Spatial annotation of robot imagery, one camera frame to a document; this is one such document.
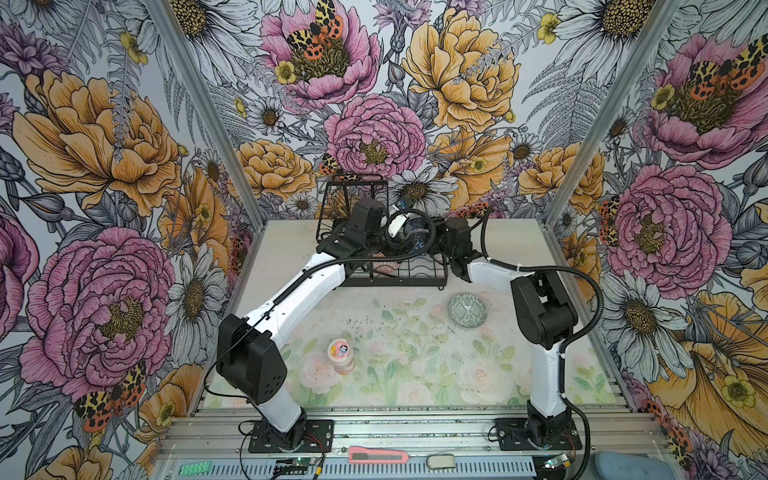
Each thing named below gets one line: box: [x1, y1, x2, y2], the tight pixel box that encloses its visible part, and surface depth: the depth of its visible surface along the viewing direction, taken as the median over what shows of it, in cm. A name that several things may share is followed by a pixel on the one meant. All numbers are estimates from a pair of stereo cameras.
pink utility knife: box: [348, 446, 410, 464], surface depth 73 cm
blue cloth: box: [595, 451, 676, 480], surface depth 69 cm
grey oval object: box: [426, 454, 455, 470], surface depth 71 cm
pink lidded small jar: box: [327, 338, 355, 375], surface depth 79 cm
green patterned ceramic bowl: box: [447, 293, 488, 329], surface depth 96 cm
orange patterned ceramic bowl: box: [373, 261, 401, 274], surface depth 107 cm
